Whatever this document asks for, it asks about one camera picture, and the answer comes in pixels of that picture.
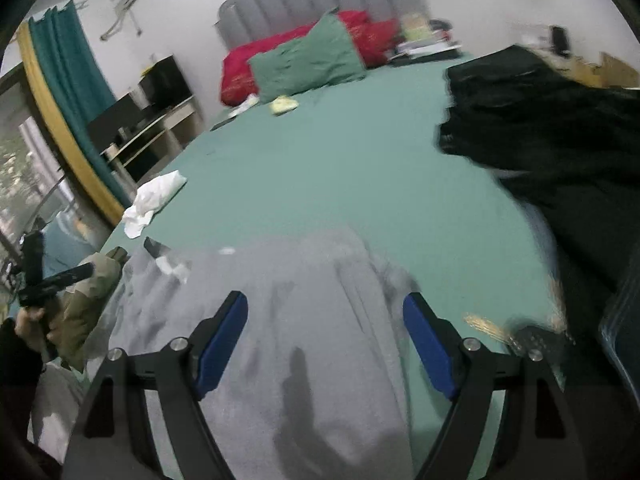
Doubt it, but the person's left forearm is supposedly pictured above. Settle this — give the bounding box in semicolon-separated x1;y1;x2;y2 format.
0;316;47;396

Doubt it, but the red pillow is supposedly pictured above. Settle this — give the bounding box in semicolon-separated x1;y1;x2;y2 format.
220;10;403;107

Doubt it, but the teal curtain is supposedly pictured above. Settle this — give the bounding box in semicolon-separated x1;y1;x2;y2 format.
27;0;136;208

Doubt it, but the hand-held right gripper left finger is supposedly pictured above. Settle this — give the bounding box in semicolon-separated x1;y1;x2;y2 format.
60;290;249;480

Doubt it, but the pile of books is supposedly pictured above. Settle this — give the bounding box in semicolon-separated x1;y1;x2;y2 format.
387;12;463;66

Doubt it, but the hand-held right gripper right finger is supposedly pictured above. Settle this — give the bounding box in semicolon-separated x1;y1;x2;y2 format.
401;291;601;480

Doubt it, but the wooden shelf desk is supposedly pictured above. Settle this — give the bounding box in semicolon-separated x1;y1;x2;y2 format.
87;54;207;188

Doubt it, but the black garment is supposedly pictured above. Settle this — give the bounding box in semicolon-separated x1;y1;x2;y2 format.
436;44;640;361

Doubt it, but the green pillow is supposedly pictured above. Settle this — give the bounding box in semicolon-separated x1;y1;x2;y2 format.
248;12;368;102

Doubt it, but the small black item with tag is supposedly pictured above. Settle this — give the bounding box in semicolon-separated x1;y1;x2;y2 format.
143;236;192;281

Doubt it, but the black monitor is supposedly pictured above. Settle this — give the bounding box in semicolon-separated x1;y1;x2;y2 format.
137;55;195;112

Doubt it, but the cardboard box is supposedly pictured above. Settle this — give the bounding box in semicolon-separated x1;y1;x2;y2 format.
550;50;640;90

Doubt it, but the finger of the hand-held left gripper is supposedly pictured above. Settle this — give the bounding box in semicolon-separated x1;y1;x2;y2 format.
44;262;96;292

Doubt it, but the yellow curtain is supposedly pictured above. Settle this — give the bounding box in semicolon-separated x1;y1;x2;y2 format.
17;22;126;223

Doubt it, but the grey garment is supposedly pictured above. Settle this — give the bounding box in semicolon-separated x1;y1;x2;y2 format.
30;227;426;480

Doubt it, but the person's left hand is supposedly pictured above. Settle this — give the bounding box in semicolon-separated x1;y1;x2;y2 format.
14;304;58;352

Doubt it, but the white cloth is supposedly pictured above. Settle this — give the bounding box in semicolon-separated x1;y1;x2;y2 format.
121;170;188;239

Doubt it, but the window with railing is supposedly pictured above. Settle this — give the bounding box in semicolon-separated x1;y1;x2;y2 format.
0;72;76;286

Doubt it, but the green bed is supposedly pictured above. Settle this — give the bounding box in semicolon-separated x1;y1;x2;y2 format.
100;52;568;480

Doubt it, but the olive cloth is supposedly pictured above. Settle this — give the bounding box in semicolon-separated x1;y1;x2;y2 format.
49;246;132;372

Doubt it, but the white paper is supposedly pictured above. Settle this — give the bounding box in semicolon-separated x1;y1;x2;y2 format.
227;94;261;118

